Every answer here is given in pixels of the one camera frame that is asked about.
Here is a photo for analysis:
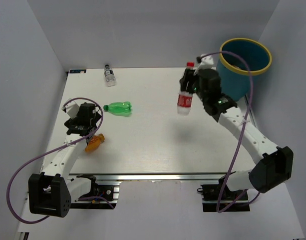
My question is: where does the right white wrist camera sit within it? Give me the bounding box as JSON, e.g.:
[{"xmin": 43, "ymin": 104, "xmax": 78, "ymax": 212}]
[{"xmin": 194, "ymin": 55, "xmax": 214, "ymax": 75}]

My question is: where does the green plastic bottle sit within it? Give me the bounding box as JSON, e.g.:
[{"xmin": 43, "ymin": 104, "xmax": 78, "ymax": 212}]
[{"xmin": 103, "ymin": 101, "xmax": 132, "ymax": 117}]

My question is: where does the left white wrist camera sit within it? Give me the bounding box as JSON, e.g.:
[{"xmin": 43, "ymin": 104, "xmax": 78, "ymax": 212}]
[{"xmin": 61, "ymin": 101, "xmax": 79, "ymax": 119}]

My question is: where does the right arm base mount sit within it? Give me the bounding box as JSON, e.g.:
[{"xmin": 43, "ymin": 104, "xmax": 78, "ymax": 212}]
[{"xmin": 197, "ymin": 184, "xmax": 250, "ymax": 213}]

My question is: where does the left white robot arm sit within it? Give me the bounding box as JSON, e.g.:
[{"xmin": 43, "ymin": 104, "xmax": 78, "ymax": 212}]
[{"xmin": 28, "ymin": 102, "xmax": 102, "ymax": 218}]

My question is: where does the teal bin with yellow rim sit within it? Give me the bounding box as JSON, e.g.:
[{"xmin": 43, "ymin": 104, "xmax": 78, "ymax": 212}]
[{"xmin": 216, "ymin": 38, "xmax": 272, "ymax": 102}]

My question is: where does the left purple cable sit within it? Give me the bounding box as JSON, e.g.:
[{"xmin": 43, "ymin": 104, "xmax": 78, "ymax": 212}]
[{"xmin": 6, "ymin": 97, "xmax": 104, "ymax": 224}]

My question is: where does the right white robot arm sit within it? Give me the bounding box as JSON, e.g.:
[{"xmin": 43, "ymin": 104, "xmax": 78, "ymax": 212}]
[{"xmin": 180, "ymin": 68, "xmax": 294, "ymax": 200}]

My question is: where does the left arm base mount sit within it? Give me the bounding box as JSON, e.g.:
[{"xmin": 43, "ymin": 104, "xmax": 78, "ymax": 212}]
[{"xmin": 70, "ymin": 174, "xmax": 120, "ymax": 210}]

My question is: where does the clear bottle with black label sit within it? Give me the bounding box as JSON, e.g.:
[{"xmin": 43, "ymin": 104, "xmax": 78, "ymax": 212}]
[{"xmin": 104, "ymin": 64, "xmax": 116, "ymax": 87}]

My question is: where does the red label water bottle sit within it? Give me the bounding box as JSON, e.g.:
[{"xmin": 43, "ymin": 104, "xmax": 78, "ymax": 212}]
[{"xmin": 177, "ymin": 62, "xmax": 195, "ymax": 116}]

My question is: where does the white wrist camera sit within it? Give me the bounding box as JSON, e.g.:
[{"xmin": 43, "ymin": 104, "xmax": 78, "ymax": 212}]
[
  {"xmin": 61, "ymin": 101, "xmax": 79, "ymax": 119},
  {"xmin": 194, "ymin": 55, "xmax": 214, "ymax": 75}
]

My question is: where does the blue label sticker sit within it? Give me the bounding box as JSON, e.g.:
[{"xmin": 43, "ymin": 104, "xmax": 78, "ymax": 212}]
[{"xmin": 68, "ymin": 69, "xmax": 86, "ymax": 74}]

